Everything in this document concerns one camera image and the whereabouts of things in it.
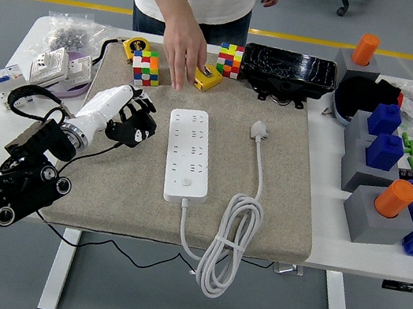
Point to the silver bracket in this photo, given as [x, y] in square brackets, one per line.
[288, 269]

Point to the person's right hand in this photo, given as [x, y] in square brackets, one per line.
[184, 50]

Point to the black power adapter plug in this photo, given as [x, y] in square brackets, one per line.
[144, 121]

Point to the clear bag of metal nuts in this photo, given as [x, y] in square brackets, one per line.
[69, 38]

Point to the white switch panel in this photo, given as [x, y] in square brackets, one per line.
[81, 68]

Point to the yellow tape measure black label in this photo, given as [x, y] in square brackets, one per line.
[136, 48]

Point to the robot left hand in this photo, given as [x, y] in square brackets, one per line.
[103, 104]

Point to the black table control panel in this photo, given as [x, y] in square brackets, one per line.
[407, 287]

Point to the white blue round dish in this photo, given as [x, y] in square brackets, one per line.
[338, 107]

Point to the grey-brown mat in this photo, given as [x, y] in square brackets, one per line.
[279, 215]

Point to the black glossy tray device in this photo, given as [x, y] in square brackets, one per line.
[286, 66]

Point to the orange cylinder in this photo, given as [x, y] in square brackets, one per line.
[365, 48]
[395, 197]

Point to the grey block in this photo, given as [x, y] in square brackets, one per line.
[359, 175]
[343, 60]
[355, 126]
[369, 227]

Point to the white wall socket panel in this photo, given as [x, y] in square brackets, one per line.
[49, 68]

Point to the blue block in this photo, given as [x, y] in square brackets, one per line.
[385, 152]
[384, 120]

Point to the colourful puzzle cube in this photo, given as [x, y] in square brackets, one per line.
[229, 60]
[146, 68]

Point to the white power strip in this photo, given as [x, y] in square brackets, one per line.
[188, 155]

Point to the white blue circuit breaker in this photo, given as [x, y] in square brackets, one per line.
[5, 81]

